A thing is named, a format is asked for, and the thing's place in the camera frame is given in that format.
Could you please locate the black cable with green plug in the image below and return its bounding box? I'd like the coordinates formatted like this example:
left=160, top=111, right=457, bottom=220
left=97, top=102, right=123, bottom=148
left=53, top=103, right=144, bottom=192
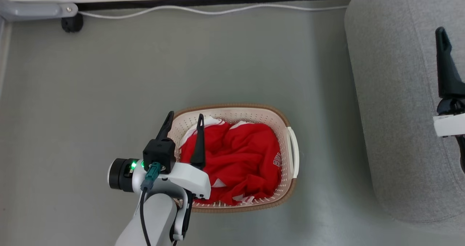
left=139, top=162, right=162, bottom=246

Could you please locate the grey fabric sofa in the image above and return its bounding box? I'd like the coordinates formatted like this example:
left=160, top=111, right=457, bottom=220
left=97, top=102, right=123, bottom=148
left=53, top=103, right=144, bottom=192
left=344, top=0, right=465, bottom=223

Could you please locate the black caster wheel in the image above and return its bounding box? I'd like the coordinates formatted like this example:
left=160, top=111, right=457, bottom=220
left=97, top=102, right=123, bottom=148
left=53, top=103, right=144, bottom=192
left=61, top=13, right=84, bottom=33

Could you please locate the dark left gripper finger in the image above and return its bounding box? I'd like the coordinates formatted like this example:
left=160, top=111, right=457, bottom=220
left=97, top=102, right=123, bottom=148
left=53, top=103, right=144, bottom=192
left=156, top=111, right=175, bottom=141
left=190, top=114, right=206, bottom=169

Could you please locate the grey metal furniture leg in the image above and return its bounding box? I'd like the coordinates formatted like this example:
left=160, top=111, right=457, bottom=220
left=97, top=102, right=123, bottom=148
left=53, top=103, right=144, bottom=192
left=0, top=0, right=78, bottom=22

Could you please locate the white floor cable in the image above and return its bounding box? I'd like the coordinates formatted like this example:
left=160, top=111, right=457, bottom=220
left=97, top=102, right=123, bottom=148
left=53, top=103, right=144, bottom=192
left=78, top=4, right=348, bottom=20

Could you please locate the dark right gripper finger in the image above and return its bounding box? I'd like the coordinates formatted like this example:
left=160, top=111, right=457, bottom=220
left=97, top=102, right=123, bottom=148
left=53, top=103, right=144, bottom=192
left=435, top=27, right=465, bottom=99

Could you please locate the red white sports jersey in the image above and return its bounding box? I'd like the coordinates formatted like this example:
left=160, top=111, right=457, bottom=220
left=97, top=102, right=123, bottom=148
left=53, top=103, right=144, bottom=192
left=179, top=116, right=282, bottom=206

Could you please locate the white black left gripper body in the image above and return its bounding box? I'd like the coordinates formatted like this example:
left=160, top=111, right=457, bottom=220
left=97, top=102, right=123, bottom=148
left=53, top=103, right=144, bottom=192
left=108, top=158, right=212, bottom=200

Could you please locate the beige perforated laundry basket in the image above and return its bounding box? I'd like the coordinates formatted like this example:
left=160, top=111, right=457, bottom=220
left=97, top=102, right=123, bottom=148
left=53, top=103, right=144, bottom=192
left=168, top=104, right=300, bottom=213

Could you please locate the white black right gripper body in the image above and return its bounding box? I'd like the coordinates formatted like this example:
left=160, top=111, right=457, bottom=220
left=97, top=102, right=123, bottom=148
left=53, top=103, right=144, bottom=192
left=433, top=96, right=465, bottom=138

